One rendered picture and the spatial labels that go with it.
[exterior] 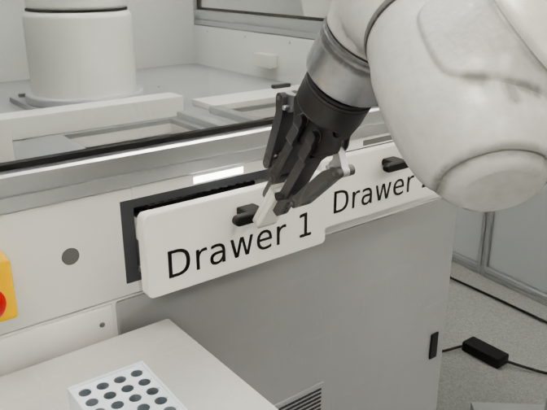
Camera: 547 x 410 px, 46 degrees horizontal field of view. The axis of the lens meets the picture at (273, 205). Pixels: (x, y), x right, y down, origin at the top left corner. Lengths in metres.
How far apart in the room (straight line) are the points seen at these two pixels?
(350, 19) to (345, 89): 0.08
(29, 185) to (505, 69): 0.53
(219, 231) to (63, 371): 0.25
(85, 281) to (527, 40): 0.59
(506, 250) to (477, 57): 2.32
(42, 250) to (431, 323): 0.83
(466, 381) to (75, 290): 1.53
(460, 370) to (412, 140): 1.79
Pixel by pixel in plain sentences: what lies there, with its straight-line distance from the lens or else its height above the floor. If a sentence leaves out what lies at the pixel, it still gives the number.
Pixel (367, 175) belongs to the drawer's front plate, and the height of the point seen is 0.89.
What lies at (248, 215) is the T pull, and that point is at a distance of 0.81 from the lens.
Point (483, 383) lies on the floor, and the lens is 2.16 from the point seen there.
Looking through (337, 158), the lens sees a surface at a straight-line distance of 0.68.
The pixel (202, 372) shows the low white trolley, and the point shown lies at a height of 0.76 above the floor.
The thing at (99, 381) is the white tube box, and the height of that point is 0.80.
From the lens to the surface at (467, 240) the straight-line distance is 2.86.
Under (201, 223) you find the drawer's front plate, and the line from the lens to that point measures 0.82.
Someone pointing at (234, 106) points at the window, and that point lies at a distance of 0.90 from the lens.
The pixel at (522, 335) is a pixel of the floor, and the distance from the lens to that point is 2.45.
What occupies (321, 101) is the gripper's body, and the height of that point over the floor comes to 1.08.
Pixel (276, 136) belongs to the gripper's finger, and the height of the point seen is 1.02.
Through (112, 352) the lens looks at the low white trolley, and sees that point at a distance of 0.84.
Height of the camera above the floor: 1.20
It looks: 20 degrees down
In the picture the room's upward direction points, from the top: straight up
